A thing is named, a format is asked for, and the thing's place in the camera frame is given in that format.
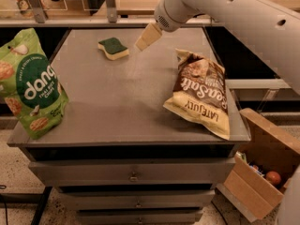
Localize snack packets in box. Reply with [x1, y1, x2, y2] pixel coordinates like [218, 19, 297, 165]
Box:
[236, 152, 264, 177]

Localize brown Late July chip bag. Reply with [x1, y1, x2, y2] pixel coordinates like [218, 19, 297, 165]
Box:
[163, 50, 230, 140]

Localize wooden shelf with metal rail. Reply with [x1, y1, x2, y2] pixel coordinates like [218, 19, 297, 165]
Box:
[0, 0, 300, 29]

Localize grey drawer cabinet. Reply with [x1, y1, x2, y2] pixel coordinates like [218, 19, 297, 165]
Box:
[8, 28, 249, 225]

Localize red apple in box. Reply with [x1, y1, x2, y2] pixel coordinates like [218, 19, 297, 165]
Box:
[265, 171, 281, 186]

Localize open cardboard box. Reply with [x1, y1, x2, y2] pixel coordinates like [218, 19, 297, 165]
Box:
[217, 108, 300, 222]

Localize green Dang rice chips bag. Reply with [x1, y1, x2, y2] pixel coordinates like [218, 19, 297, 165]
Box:
[0, 28, 68, 140]

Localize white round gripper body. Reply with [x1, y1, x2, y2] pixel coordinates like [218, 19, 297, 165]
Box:
[154, 0, 200, 32]

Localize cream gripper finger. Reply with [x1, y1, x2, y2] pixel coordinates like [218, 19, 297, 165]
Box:
[135, 23, 162, 51]

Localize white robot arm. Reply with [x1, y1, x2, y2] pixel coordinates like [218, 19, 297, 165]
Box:
[136, 0, 300, 93]

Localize green and yellow sponge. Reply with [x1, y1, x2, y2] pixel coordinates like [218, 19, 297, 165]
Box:
[97, 37, 129, 60]

